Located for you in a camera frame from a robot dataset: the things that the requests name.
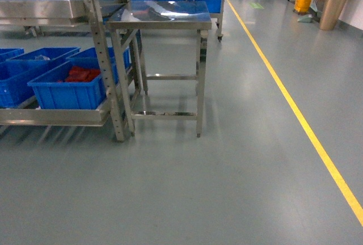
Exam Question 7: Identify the blue bin with red parts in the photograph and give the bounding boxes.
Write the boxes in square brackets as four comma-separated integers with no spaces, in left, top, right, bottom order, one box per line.
[28,48,106,109]

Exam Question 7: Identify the red parts in bin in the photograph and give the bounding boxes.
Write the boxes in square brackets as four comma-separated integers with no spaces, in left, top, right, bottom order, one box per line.
[58,66,100,82]

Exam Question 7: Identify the steel shelf rack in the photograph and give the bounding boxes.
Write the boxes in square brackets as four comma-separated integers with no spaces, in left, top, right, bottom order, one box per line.
[1,0,134,141]

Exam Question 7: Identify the small steel side table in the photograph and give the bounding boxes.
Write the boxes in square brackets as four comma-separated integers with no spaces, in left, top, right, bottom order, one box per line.
[106,0,213,138]

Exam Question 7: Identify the yellow mop bucket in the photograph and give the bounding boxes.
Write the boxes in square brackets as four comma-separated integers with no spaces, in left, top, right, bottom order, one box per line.
[294,0,311,14]

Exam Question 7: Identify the blue plastic bin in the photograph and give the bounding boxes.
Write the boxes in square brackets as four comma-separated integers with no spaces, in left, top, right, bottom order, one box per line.
[1,47,80,108]

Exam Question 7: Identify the tan plant pot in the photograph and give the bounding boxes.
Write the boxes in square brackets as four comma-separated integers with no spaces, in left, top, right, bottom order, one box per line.
[319,0,347,31]

